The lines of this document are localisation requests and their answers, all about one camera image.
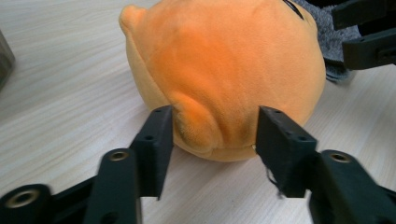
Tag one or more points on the orange plush toy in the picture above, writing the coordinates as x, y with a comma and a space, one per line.
218, 68

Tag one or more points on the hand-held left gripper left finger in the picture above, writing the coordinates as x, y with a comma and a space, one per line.
155, 149

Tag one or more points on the grey fluffy cloth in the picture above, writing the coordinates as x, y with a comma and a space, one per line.
331, 40

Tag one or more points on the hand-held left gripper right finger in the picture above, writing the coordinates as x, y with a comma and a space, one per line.
283, 155

